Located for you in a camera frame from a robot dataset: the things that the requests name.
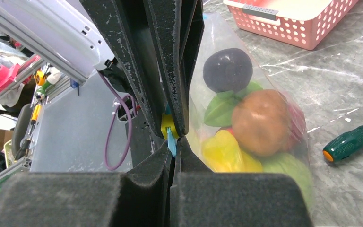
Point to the pink perforated plastic basket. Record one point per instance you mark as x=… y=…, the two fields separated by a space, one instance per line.
x=302 y=23

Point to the green cabbage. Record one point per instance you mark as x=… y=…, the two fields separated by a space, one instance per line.
x=284 y=163

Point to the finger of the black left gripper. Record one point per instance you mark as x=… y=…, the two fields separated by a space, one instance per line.
x=169 y=21
x=132 y=29

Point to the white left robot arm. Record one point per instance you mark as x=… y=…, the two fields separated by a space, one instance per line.
x=62 y=33

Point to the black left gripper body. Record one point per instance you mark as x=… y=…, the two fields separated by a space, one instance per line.
x=192 y=27

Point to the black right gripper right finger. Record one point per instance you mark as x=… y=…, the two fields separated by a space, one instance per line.
x=202 y=198

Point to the green bell pepper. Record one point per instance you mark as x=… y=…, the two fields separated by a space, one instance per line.
x=220 y=109

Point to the red apple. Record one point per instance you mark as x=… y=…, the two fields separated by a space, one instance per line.
x=297 y=126

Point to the dark purple plum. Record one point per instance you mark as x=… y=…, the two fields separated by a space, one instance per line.
x=228 y=70

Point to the yellow bell pepper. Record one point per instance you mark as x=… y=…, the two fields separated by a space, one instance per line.
x=222 y=154

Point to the green handled screwdriver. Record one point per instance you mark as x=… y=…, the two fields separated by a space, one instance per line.
x=344 y=145

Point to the clear zip top bag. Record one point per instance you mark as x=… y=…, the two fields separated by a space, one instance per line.
x=217 y=36

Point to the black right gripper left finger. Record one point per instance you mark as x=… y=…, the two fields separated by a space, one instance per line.
x=132 y=199

